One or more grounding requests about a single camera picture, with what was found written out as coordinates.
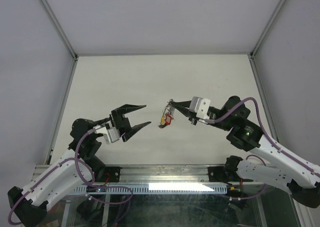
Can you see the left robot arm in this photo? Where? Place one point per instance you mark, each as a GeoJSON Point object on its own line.
{"type": "Point", "coordinates": [78, 165]}

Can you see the left aluminium frame post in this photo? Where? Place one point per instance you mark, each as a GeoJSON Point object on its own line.
{"type": "Point", "coordinates": [58, 28]}

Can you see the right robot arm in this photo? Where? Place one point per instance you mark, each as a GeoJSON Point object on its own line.
{"type": "Point", "coordinates": [289, 172]}

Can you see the aluminium mounting rail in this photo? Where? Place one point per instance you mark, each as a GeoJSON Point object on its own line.
{"type": "Point", "coordinates": [131, 174]}

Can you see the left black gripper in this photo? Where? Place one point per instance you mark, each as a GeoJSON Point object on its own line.
{"type": "Point", "coordinates": [122, 123]}

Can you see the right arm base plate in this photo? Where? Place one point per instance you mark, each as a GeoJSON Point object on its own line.
{"type": "Point", "coordinates": [217, 174]}

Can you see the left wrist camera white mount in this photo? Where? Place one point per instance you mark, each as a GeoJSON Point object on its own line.
{"type": "Point", "coordinates": [110, 134]}

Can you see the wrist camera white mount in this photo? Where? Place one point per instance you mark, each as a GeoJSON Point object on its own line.
{"type": "Point", "coordinates": [200, 106]}
{"type": "Point", "coordinates": [110, 134]}

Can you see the aluminium frame post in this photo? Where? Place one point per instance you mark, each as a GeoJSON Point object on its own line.
{"type": "Point", "coordinates": [268, 27]}
{"type": "Point", "coordinates": [58, 28]}

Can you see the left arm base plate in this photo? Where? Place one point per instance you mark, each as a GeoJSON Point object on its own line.
{"type": "Point", "coordinates": [109, 174]}

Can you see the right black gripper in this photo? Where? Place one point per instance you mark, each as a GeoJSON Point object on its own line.
{"type": "Point", "coordinates": [186, 111]}

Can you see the right aluminium frame post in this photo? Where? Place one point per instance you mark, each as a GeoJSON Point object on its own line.
{"type": "Point", "coordinates": [268, 27]}

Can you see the slotted white cable duct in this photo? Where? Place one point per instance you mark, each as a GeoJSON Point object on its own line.
{"type": "Point", "coordinates": [156, 188]}

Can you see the large keyring with yellow grip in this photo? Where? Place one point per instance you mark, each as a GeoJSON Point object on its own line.
{"type": "Point", "coordinates": [167, 115]}

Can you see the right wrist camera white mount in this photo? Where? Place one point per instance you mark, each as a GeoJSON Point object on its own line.
{"type": "Point", "coordinates": [200, 106]}

